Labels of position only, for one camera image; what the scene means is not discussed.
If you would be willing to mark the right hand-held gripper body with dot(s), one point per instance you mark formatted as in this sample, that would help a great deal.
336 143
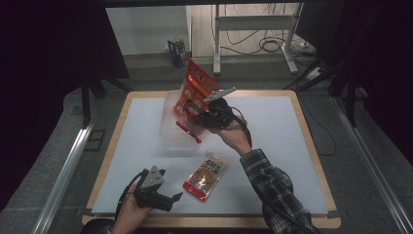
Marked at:
216 115

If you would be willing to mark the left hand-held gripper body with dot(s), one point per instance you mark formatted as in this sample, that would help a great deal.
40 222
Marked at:
152 198

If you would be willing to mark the large orange snack packet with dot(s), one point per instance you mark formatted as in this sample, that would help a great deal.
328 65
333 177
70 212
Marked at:
195 84

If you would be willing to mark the clear plastic container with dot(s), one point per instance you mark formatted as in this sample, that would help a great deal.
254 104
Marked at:
172 130

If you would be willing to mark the person's right hand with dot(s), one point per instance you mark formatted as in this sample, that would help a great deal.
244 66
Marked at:
235 136

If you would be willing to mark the person's left hand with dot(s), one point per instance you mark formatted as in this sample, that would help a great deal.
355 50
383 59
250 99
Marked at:
128 217

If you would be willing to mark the beige and red snack packet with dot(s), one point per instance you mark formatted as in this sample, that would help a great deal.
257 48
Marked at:
206 175

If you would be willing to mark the blue carton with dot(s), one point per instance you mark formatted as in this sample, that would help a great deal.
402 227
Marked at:
177 53

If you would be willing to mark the white table mat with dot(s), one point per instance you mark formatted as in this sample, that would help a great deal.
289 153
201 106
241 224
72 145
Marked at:
285 136

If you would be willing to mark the white metal stand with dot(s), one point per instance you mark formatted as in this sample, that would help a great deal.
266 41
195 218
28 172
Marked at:
253 22

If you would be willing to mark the black tripod legs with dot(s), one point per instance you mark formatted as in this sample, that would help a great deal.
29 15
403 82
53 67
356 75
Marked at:
308 74

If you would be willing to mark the black stand legs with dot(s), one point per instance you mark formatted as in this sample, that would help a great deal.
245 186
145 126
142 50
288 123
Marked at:
86 100

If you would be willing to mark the white power strip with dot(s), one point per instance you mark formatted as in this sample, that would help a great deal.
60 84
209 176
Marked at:
305 45

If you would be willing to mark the aluminium rail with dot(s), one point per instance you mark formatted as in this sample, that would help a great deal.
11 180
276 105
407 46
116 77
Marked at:
370 165
61 182

